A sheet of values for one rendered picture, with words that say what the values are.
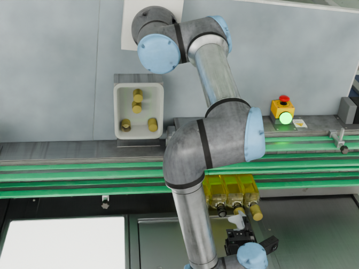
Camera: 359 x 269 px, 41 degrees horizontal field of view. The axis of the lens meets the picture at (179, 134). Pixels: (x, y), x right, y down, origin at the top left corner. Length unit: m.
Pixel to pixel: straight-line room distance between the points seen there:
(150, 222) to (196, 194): 0.66
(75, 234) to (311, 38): 1.09
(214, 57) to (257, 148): 0.32
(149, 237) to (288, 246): 0.49
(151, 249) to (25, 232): 0.44
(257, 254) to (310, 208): 0.73
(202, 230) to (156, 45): 0.52
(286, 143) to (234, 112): 0.72
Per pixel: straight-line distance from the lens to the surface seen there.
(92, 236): 1.71
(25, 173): 1.77
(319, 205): 2.00
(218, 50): 1.31
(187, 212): 1.15
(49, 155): 1.80
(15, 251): 1.71
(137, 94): 1.71
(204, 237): 1.20
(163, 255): 1.64
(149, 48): 1.36
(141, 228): 1.74
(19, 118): 1.86
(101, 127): 1.84
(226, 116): 1.07
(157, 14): 1.50
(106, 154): 1.78
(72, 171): 1.75
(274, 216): 1.90
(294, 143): 1.79
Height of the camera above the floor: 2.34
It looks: 58 degrees down
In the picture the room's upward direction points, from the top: 168 degrees clockwise
